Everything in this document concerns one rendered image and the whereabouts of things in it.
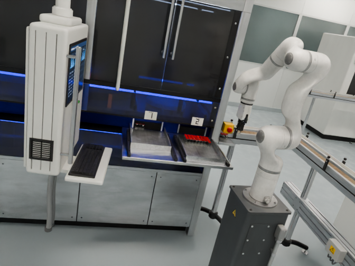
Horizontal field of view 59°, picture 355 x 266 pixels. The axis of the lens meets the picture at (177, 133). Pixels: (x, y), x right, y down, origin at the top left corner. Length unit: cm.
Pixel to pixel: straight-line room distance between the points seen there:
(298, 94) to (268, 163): 37
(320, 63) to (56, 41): 118
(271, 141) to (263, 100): 612
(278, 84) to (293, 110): 615
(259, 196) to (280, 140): 33
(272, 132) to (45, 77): 110
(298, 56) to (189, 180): 135
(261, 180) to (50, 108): 111
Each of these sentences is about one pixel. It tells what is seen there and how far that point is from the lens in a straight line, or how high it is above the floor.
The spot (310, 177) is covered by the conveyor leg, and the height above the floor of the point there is 74.
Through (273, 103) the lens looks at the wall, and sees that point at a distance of 780.
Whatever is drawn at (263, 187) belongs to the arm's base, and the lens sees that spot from 170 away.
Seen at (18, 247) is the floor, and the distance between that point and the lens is 256.
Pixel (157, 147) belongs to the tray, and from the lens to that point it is 199.
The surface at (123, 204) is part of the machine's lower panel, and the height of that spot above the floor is 27.
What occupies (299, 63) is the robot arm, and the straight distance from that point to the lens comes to 149.
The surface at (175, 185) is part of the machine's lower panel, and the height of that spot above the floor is 48.
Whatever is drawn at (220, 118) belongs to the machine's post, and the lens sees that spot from 229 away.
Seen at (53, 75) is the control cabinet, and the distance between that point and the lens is 156.
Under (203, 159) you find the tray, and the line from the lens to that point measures 196.
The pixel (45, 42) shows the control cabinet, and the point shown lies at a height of 148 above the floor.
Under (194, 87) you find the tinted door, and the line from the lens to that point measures 218.
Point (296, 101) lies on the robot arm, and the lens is 156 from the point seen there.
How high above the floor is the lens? 170
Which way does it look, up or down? 20 degrees down
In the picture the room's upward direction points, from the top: 12 degrees clockwise
